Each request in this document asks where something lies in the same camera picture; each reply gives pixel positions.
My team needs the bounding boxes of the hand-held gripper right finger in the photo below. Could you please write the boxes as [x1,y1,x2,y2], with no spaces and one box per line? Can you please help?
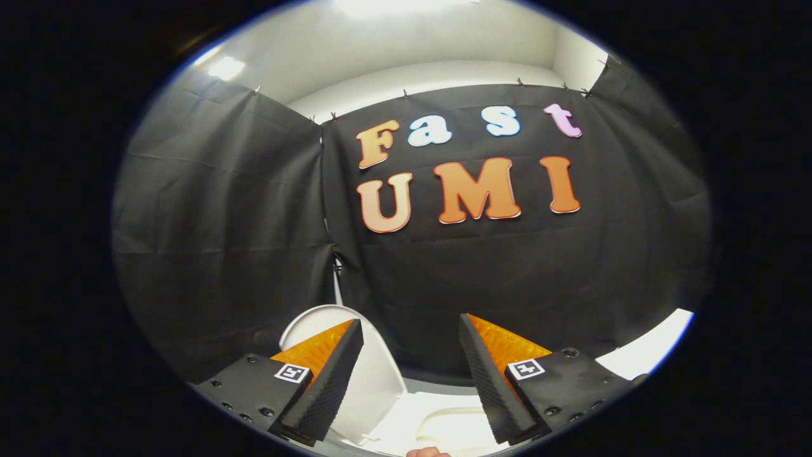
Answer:
[458,312,648,446]

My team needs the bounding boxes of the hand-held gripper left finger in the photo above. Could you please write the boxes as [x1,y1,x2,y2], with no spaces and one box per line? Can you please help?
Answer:
[192,318,365,446]

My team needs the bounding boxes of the black backdrop cloth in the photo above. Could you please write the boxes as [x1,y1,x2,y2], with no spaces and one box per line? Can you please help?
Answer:
[112,54,712,389]

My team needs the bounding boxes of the white drawer cabinet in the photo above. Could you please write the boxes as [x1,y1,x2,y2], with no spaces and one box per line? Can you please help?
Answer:
[595,308,696,382]

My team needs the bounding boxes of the small ceiling light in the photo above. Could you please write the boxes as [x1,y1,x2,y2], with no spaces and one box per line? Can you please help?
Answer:
[207,55,247,83]

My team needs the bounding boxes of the ceiling light panel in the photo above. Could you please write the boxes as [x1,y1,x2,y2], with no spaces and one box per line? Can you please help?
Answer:
[332,0,475,18]

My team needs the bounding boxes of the white water hose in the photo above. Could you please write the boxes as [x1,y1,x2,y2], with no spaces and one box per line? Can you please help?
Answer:
[330,253,347,309]

